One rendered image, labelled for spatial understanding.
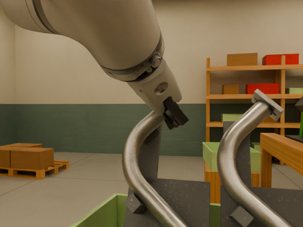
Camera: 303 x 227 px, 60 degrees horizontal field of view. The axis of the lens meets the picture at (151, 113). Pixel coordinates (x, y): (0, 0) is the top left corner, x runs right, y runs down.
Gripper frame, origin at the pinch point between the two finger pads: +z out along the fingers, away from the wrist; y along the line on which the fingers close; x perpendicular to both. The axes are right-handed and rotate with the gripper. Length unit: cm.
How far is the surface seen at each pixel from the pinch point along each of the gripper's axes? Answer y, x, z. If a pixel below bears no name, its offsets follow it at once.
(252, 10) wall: 250, -360, 451
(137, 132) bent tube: -0.6, 6.2, 1.9
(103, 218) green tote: -4.9, 23.5, 14.5
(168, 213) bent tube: -14.8, 10.7, 2.1
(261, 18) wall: 224, -362, 460
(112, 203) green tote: -2.8, 21.2, 17.5
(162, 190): -10.5, 9.6, 6.9
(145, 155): -3.2, 7.8, 6.9
